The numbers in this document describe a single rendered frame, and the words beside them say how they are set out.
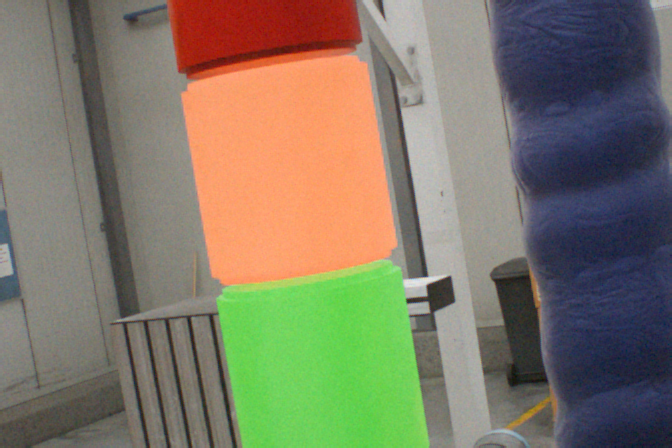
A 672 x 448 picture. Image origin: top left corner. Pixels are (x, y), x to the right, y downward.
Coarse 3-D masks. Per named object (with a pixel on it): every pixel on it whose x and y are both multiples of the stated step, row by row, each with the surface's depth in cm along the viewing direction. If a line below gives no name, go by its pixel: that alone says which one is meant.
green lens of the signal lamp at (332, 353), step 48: (240, 288) 35; (288, 288) 33; (336, 288) 33; (384, 288) 34; (240, 336) 34; (288, 336) 33; (336, 336) 33; (384, 336) 33; (240, 384) 34; (288, 384) 33; (336, 384) 33; (384, 384) 33; (240, 432) 35; (288, 432) 33; (336, 432) 33; (384, 432) 33
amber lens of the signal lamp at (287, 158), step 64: (320, 64) 33; (192, 128) 34; (256, 128) 32; (320, 128) 33; (256, 192) 33; (320, 192) 33; (384, 192) 34; (256, 256) 33; (320, 256) 33; (384, 256) 34
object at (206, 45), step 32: (192, 0) 33; (224, 0) 32; (256, 0) 32; (288, 0) 32; (320, 0) 33; (352, 0) 34; (192, 32) 33; (224, 32) 33; (256, 32) 32; (288, 32) 32; (320, 32) 33; (352, 32) 34; (192, 64) 33; (224, 64) 33; (256, 64) 34
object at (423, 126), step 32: (384, 0) 510; (416, 0) 510; (416, 32) 506; (416, 128) 510; (416, 160) 512; (448, 160) 517; (416, 192) 514; (448, 192) 514; (448, 224) 510; (448, 256) 511; (448, 320) 514; (448, 352) 516; (448, 384) 518; (480, 384) 519; (480, 416) 516
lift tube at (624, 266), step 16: (656, 80) 174; (592, 96) 169; (544, 112) 171; (560, 112) 170; (512, 128) 180; (656, 256) 170; (592, 272) 171; (608, 272) 170; (624, 272) 170; (560, 288) 174; (608, 384) 171; (576, 400) 175
